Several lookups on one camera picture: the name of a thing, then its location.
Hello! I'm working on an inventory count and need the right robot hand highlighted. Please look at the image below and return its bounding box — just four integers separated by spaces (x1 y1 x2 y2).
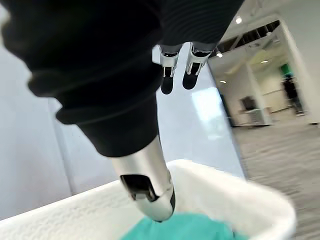
0 0 246 223

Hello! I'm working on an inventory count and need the white plastic laundry basket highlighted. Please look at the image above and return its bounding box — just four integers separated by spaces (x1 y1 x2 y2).
0 159 304 240

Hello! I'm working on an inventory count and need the teal cloth laundry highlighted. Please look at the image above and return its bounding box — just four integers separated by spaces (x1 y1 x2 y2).
119 211 241 240

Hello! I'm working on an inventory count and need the dark office chair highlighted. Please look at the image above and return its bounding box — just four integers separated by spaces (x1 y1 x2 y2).
239 96 255 111

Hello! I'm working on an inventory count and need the white office desk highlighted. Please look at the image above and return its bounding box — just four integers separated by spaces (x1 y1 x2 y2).
238 107 273 126

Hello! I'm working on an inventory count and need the person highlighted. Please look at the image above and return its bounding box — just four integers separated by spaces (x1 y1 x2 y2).
282 74 306 116

